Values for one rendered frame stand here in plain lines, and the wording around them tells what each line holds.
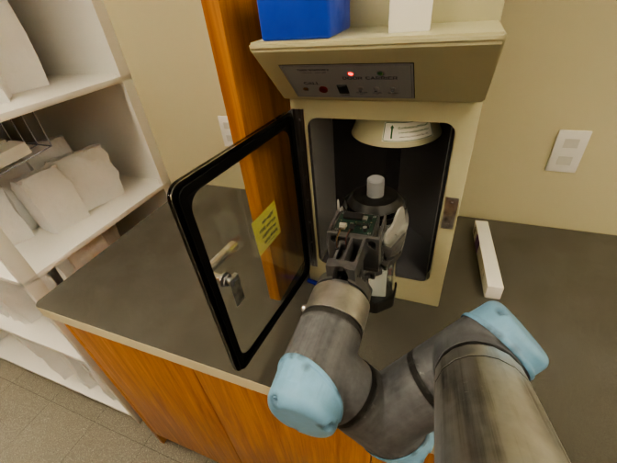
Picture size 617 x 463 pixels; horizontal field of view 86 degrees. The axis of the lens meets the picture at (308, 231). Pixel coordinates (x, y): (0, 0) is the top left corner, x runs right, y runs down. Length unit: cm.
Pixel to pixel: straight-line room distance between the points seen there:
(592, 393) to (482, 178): 60
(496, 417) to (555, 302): 73
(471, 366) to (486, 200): 91
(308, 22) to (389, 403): 46
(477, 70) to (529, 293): 60
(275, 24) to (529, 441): 50
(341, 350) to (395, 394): 7
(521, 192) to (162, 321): 105
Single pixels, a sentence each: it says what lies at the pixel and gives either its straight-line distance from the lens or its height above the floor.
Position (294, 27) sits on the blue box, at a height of 153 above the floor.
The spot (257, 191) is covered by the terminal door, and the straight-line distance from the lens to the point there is 57.
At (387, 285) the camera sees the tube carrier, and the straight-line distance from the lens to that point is 65.
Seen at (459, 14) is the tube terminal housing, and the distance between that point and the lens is 58.
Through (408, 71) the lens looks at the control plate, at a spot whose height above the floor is 147.
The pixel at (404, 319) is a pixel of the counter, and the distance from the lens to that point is 81.
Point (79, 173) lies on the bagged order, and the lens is 153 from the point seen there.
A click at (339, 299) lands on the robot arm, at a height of 128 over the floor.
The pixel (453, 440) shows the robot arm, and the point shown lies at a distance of 24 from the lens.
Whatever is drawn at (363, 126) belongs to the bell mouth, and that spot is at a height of 134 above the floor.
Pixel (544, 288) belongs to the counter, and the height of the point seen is 94.
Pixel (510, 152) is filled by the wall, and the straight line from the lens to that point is 111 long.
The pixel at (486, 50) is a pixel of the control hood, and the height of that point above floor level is 149.
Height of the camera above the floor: 157
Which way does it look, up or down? 36 degrees down
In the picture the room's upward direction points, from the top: 6 degrees counter-clockwise
